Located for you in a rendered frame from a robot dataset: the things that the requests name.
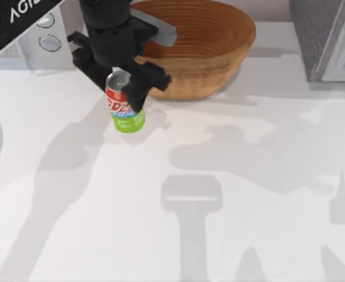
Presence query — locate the pale microwave oven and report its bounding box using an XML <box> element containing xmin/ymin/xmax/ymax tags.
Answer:
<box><xmin>0</xmin><ymin>0</ymin><xmax>88</xmax><ymax>72</ymax></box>

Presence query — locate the grey cabinet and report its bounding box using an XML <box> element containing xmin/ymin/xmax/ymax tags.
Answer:
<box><xmin>289</xmin><ymin>0</ymin><xmax>345</xmax><ymax>84</ymax></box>

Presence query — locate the round wooden basket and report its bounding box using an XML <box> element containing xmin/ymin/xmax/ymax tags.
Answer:
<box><xmin>129</xmin><ymin>0</ymin><xmax>257</xmax><ymax>101</ymax></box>

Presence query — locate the red white and green can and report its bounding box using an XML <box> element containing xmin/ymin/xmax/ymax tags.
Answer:
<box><xmin>105</xmin><ymin>70</ymin><xmax>147</xmax><ymax>135</ymax></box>

